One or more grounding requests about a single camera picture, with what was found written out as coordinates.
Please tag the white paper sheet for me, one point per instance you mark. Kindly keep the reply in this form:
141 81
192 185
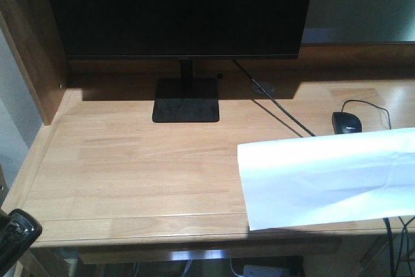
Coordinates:
328 179

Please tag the black and orange stapler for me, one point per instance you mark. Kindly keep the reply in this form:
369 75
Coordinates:
19 230

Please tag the wooden desk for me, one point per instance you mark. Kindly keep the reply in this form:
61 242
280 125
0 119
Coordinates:
103 176

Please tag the black computer monitor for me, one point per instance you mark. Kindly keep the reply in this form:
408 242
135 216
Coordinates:
184 30

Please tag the black computer mouse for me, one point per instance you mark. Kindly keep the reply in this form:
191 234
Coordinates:
345 123

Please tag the white power strip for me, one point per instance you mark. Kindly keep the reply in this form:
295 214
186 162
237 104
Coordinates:
255 267

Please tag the grey desk cable grommet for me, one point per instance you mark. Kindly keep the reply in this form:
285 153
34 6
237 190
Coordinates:
263 86

